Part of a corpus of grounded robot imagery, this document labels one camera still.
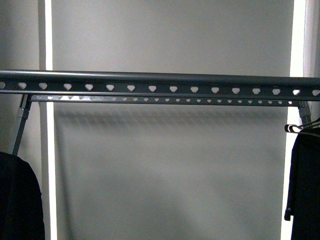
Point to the black printed t-shirt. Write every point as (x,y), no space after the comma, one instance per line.
(303,202)

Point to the grey clothes drying rack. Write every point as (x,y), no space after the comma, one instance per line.
(155,88)

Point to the dark translucent clothes hanger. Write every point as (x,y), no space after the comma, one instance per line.
(302,129)

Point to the black garment at left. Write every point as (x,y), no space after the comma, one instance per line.
(21,208)

